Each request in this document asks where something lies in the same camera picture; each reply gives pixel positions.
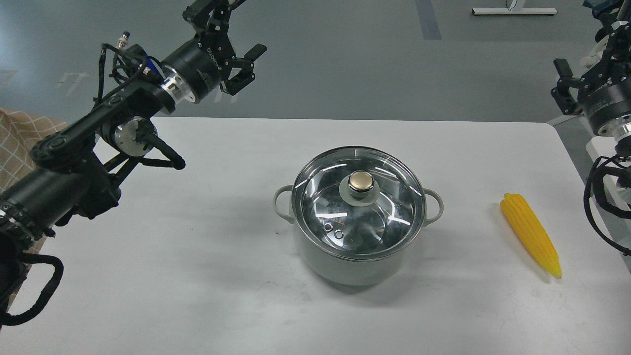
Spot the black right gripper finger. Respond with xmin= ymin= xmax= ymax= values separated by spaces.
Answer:
xmin=551 ymin=58 xmax=590 ymax=115
xmin=583 ymin=0 xmax=630 ymax=67

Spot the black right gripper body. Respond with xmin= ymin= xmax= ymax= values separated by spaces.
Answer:
xmin=579 ymin=60 xmax=630 ymax=137

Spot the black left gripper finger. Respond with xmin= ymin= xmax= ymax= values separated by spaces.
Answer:
xmin=182 ymin=0 xmax=245 ymax=34
xmin=219 ymin=43 xmax=267 ymax=96

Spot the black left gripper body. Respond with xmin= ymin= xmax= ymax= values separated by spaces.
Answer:
xmin=161 ymin=20 xmax=235 ymax=104

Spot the yellow corn cob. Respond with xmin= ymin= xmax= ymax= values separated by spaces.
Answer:
xmin=500 ymin=193 xmax=562 ymax=279

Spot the glass pot lid gold knob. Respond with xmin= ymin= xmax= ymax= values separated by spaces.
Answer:
xmin=291 ymin=146 xmax=426 ymax=261

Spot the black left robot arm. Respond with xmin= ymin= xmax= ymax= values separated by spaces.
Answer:
xmin=1 ymin=0 xmax=266 ymax=326

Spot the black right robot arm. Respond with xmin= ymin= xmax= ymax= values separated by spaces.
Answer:
xmin=551 ymin=0 xmax=631 ymax=256

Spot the grey steel cooking pot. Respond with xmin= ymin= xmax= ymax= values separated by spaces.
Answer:
xmin=273 ymin=146 xmax=444 ymax=287

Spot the white stand base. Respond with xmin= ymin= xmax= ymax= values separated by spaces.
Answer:
xmin=471 ymin=0 xmax=558 ymax=16

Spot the beige checkered cloth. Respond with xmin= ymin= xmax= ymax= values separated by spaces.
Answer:
xmin=0 ymin=107 xmax=68 ymax=192

